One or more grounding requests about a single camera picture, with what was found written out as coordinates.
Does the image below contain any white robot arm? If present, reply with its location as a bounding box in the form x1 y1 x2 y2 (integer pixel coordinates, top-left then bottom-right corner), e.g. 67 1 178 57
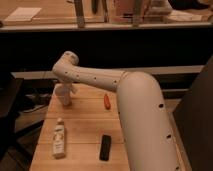
52 51 181 171

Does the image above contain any orange oblong object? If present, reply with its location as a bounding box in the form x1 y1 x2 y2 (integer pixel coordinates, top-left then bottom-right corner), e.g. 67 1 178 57
104 94 111 110

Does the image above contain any white plastic bottle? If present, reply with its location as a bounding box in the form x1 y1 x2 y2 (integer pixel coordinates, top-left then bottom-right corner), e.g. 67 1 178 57
53 118 65 159

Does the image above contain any dark chair at left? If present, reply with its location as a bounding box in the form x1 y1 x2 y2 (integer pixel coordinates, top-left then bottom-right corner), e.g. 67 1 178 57
0 73 23 161

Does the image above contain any black rectangular block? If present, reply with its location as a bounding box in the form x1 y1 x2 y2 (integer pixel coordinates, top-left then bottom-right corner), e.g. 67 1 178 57
99 135 111 161

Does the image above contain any white paper sheet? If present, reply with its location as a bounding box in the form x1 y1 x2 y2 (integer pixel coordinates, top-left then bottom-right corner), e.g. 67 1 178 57
5 7 41 22

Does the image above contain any dark panel at right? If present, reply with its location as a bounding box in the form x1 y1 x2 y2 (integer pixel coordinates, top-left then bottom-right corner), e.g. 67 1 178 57
173 55 213 171

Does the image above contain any wooden shelf post left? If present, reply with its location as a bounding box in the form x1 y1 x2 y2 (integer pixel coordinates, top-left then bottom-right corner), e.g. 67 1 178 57
74 0 85 28

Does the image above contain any wooden shelf post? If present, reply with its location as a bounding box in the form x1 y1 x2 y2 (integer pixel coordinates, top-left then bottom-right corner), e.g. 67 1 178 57
132 0 142 27
74 0 85 28

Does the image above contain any wooden shelf post right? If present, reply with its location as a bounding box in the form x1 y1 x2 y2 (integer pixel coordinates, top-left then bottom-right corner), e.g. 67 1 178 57
132 0 142 27

